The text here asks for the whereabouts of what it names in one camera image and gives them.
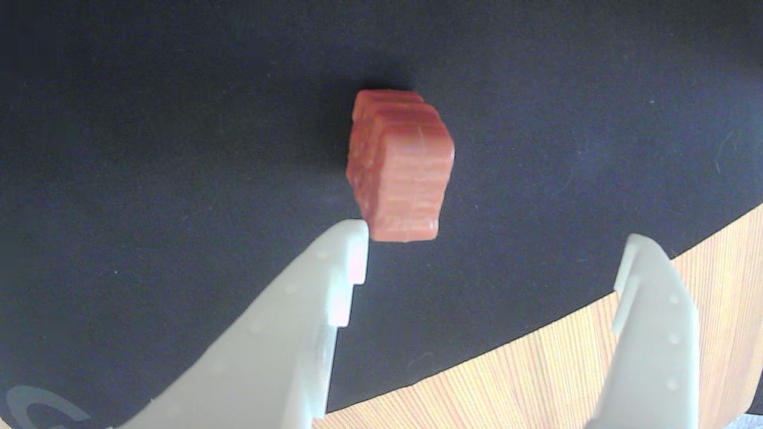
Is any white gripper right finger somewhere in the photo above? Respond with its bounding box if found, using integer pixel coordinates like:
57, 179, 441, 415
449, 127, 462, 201
587, 233, 700, 429

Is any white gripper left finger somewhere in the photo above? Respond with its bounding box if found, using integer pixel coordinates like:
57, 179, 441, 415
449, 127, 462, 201
116, 219, 371, 429

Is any brown brick toy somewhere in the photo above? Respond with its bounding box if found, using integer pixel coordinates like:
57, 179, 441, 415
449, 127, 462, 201
345, 89, 455, 243

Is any black desk mat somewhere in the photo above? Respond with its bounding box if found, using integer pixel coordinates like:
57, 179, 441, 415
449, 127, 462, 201
0, 0, 763, 429

